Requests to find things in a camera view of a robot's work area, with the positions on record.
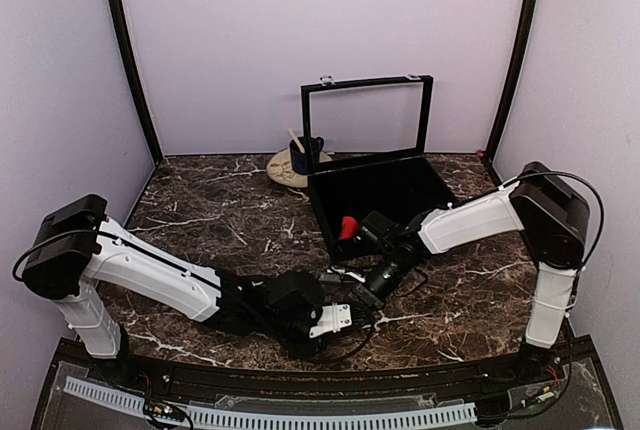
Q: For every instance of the white slotted cable duct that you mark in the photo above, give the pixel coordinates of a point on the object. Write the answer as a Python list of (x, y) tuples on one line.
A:
[(239, 413)]

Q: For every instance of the right black frame post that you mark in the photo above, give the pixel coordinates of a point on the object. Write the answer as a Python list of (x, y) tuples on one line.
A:
[(516, 62)]

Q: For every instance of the beige woven coaster mat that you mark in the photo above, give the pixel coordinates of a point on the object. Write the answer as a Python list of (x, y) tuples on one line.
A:
[(280, 170)]

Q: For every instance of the black front rail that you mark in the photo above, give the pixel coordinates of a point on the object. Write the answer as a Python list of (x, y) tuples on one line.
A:
[(180, 375)]

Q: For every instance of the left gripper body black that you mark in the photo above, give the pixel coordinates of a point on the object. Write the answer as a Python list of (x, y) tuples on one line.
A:
[(316, 347)]

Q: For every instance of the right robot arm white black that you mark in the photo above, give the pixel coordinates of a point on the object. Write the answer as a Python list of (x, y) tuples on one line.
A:
[(538, 203)]

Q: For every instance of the dark blue cup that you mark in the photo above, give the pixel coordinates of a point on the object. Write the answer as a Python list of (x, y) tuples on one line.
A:
[(299, 159)]

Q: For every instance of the black display box glass lid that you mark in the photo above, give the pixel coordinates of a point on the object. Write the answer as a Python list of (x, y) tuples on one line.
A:
[(400, 183)]

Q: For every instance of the circuit board with wires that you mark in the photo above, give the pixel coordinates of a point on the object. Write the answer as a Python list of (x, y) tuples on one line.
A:
[(161, 414), (534, 400)]

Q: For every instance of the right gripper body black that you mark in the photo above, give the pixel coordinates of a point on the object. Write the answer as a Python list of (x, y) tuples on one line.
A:
[(391, 282)]

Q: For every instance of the left circuit board with wires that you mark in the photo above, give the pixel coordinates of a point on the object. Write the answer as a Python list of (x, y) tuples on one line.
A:
[(161, 414)]

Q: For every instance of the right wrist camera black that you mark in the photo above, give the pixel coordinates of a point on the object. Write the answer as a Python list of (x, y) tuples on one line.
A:
[(378, 233)]

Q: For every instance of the wooden stick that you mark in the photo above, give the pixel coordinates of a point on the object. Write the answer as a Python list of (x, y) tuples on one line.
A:
[(296, 140)]

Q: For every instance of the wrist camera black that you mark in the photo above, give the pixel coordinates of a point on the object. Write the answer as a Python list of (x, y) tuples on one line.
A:
[(378, 233), (297, 308)]

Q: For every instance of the right circuit board with wires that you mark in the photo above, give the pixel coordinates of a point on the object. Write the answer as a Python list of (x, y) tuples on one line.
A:
[(534, 400)]

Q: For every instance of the left black frame post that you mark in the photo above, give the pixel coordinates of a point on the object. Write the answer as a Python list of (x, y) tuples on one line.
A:
[(133, 78)]

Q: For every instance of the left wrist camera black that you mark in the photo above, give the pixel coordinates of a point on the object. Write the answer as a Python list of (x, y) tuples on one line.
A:
[(297, 308)]

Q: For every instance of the black frame post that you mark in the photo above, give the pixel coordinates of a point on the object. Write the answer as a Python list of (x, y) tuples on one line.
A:
[(133, 78), (516, 62)]

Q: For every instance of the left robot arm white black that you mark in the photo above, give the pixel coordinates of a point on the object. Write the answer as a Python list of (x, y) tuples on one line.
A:
[(79, 245)]

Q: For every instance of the red Santa Christmas sock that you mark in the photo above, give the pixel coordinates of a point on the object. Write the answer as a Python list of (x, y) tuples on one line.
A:
[(349, 228)]

